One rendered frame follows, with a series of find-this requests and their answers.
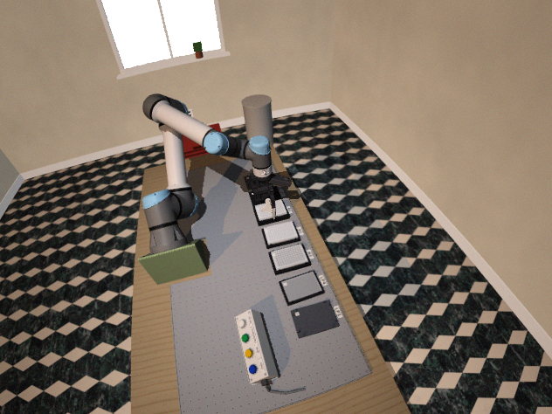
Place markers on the white operator panel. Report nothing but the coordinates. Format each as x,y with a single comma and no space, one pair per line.
257,354

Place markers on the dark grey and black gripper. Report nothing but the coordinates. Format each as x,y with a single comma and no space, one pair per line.
262,191

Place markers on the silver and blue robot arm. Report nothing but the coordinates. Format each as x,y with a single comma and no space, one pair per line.
163,208

